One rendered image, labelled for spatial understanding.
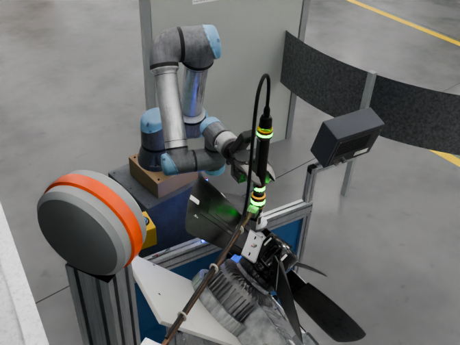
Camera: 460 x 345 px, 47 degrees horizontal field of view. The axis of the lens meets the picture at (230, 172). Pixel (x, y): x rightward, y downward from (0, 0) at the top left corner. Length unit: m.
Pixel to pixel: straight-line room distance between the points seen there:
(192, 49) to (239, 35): 1.80
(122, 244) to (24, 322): 0.28
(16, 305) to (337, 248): 3.04
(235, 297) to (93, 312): 0.77
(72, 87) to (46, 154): 1.02
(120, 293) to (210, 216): 0.70
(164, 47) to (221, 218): 0.59
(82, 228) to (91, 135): 3.60
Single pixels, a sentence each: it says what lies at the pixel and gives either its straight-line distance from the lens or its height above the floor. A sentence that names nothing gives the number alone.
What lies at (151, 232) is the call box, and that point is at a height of 1.05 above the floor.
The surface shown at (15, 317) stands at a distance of 0.50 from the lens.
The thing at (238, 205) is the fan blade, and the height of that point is 1.18.
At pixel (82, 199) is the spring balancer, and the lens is 0.72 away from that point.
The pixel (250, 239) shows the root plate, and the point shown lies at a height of 1.27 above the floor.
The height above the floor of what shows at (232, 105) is 0.45.
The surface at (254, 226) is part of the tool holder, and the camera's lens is 1.63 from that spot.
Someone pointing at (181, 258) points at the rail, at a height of 0.82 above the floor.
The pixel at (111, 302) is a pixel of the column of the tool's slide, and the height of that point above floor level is 1.75.
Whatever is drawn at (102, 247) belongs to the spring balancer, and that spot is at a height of 1.88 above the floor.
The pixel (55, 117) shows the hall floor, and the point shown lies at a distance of 4.63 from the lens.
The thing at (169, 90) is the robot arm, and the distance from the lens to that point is 1.74.
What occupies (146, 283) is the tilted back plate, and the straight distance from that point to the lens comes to 1.41.
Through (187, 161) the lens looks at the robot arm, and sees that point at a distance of 1.73.
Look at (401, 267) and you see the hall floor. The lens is 3.44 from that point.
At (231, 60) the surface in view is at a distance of 3.61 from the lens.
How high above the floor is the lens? 2.42
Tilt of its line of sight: 38 degrees down
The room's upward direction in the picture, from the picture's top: 3 degrees clockwise
